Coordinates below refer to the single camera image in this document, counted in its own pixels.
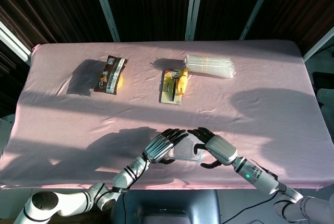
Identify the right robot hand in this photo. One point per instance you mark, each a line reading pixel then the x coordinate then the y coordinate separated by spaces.
pixel 221 149

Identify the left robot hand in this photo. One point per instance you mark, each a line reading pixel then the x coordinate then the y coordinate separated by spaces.
pixel 157 148

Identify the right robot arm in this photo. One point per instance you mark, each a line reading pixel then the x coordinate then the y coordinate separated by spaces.
pixel 263 179

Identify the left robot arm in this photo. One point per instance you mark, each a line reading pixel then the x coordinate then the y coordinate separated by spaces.
pixel 65 201

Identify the grey robot torso base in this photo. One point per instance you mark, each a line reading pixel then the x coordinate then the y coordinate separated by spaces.
pixel 167 205

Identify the yellow carded tool package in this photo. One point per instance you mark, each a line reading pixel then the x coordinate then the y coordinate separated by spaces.
pixel 172 88

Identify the small yellow round object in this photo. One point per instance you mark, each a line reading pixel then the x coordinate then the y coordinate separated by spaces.
pixel 120 82

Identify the bundle of clear glue sticks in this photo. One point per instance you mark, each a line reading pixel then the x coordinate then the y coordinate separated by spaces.
pixel 216 67

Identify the pink tablecloth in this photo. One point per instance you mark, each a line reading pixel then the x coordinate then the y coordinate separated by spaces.
pixel 78 119

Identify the brown snack packet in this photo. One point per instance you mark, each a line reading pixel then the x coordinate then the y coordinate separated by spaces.
pixel 109 75

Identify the yellow rubber band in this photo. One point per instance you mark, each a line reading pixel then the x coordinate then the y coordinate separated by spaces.
pixel 205 62

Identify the light metal window frame post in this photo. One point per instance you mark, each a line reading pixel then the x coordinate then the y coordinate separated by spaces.
pixel 13 41
pixel 107 7
pixel 194 7
pixel 319 44
pixel 257 7

